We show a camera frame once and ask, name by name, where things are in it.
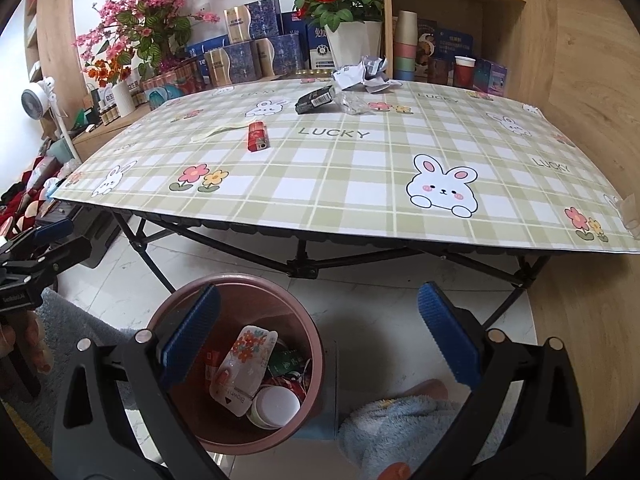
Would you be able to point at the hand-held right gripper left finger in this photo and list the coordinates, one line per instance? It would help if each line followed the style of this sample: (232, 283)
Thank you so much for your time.
(192, 335)

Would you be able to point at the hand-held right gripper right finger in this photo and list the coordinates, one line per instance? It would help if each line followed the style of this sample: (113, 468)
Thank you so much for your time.
(447, 337)

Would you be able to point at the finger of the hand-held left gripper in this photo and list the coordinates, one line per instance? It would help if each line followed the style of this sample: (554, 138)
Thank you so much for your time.
(60, 257)
(52, 230)

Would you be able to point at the white flower print pouch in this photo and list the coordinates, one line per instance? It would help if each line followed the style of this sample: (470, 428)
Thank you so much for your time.
(245, 370)

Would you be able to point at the green foil packet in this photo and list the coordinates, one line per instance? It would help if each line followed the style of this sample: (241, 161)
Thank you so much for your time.
(290, 360)

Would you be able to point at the green paper yogurt cup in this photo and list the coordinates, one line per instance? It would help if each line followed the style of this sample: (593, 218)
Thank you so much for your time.
(275, 405)

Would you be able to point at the red plastic wrapper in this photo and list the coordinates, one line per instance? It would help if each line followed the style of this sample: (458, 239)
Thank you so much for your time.
(295, 385)

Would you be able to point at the brown plastic bin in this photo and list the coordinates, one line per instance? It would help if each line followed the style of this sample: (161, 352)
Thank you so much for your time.
(312, 400)

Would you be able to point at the red lighter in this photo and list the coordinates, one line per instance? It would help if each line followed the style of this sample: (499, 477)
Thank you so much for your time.
(257, 135)

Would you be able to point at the clear plastic wrapper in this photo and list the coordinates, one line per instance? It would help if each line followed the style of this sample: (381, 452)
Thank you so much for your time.
(355, 102)

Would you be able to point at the black cigarette pack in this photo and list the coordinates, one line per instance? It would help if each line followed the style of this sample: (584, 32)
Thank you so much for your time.
(315, 100)

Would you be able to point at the white paper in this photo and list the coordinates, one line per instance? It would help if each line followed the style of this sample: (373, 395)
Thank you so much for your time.
(365, 72)

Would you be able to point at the person's left hand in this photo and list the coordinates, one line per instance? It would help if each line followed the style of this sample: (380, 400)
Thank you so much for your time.
(40, 345)

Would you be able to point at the black case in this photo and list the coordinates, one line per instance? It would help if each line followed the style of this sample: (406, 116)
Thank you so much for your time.
(100, 245)

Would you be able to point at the pile of red bouquets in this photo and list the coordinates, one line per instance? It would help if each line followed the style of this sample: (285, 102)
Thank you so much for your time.
(25, 195)

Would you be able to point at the person's right foot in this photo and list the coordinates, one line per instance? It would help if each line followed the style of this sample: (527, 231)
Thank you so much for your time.
(425, 390)

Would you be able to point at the grey fluffy rug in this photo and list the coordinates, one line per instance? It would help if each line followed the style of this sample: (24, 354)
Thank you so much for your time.
(80, 320)

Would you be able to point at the low wooden cabinet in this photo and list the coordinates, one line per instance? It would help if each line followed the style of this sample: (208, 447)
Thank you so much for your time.
(100, 132)

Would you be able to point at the fluffy blue slipper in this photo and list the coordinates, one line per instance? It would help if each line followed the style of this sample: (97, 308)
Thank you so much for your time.
(390, 430)

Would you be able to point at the row of small brown bottles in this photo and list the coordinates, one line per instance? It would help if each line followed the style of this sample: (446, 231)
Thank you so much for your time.
(107, 112)

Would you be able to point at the white standing fan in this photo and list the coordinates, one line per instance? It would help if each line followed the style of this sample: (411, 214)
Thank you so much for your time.
(37, 100)

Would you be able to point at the orange flowers in white vase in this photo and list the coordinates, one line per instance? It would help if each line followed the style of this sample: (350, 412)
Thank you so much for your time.
(126, 97)

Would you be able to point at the striped planter with purple flowers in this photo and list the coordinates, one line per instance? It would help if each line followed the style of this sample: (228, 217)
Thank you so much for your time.
(170, 85)

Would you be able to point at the folding table with checked cloth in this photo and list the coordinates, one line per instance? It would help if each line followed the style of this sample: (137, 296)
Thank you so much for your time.
(350, 175)

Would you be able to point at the tall wooden bookshelf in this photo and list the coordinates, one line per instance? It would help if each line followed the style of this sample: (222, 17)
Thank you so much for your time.
(50, 35)

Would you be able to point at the pink blossom artificial plant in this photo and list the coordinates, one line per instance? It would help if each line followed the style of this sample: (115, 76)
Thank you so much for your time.
(150, 5)

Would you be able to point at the small purple box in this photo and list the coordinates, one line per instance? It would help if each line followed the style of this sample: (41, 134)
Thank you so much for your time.
(492, 77)

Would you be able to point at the dark brown glass cup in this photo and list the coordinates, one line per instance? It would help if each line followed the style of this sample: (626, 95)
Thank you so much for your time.
(439, 72)

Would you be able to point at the red paper cup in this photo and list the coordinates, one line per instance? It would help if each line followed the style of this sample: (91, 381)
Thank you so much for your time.
(464, 72)

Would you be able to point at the gold decorative tray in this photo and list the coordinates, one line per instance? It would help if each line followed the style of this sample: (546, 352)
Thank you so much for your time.
(305, 75)

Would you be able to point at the stack of pastel cups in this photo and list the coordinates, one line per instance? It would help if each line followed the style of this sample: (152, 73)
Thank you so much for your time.
(405, 45)

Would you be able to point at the dark blue picture box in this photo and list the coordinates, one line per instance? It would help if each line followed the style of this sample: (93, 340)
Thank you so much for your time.
(447, 40)

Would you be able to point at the red roses in white pot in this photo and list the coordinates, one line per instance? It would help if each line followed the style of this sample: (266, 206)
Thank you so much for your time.
(350, 40)

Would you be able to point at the dark blue white label box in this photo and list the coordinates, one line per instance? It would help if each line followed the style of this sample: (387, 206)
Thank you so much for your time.
(322, 50)

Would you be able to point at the black folding table frame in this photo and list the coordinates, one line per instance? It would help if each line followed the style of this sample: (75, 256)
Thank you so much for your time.
(302, 270)

